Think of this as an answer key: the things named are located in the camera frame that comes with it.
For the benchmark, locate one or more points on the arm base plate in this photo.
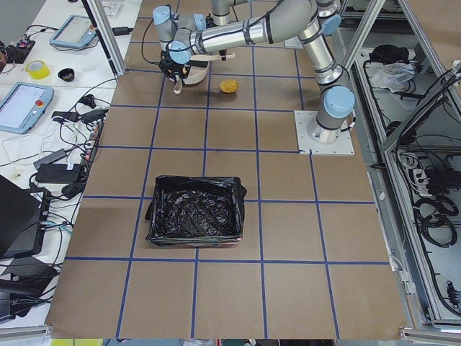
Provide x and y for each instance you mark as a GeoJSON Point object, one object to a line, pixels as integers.
{"type": "Point", "coordinates": [315, 140]}

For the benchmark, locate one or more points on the yellow ball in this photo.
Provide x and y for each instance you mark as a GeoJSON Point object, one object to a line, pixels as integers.
{"type": "Point", "coordinates": [228, 86]}

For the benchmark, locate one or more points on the blue teach pendant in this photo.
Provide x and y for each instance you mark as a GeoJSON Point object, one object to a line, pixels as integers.
{"type": "Point", "coordinates": [76, 33]}
{"type": "Point", "coordinates": [23, 106]}

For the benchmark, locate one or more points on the aluminium frame post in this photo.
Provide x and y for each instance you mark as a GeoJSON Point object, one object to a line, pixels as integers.
{"type": "Point", "coordinates": [96, 13]}

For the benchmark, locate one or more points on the beige plastic dustpan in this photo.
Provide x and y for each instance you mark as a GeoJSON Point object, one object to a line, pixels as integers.
{"type": "Point", "coordinates": [192, 73]}

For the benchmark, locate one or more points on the yellow tape roll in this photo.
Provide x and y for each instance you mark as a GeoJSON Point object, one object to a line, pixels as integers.
{"type": "Point", "coordinates": [37, 70]}

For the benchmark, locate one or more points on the beige hand brush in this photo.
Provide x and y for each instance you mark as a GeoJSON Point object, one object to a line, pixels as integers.
{"type": "Point", "coordinates": [208, 58]}

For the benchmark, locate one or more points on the crumpled white cloth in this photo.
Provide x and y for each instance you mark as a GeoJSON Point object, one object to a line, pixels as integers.
{"type": "Point", "coordinates": [394, 77]}

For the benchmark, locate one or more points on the blue teach pendant near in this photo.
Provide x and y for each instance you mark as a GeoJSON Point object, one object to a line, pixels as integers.
{"type": "Point", "coordinates": [23, 106]}

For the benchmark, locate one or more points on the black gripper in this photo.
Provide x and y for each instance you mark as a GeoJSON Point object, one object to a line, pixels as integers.
{"type": "Point", "coordinates": [175, 70]}

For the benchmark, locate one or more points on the black laptop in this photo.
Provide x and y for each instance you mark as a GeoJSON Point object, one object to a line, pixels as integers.
{"type": "Point", "coordinates": [23, 216]}

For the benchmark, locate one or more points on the aluminium frame rack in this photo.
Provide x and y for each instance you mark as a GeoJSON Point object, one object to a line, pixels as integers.
{"type": "Point", "coordinates": [413, 146]}

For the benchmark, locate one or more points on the pink bin with black bag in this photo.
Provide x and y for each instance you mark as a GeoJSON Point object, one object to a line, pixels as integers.
{"type": "Point", "coordinates": [196, 211]}

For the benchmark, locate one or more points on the black power brick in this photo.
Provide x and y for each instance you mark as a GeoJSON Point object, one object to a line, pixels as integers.
{"type": "Point", "coordinates": [58, 173]}

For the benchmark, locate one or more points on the small black bowl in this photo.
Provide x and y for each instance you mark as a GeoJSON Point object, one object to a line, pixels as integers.
{"type": "Point", "coordinates": [66, 74]}

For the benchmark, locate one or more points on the blue teach pendant far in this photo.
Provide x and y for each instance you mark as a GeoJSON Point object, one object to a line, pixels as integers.
{"type": "Point", "coordinates": [76, 33]}

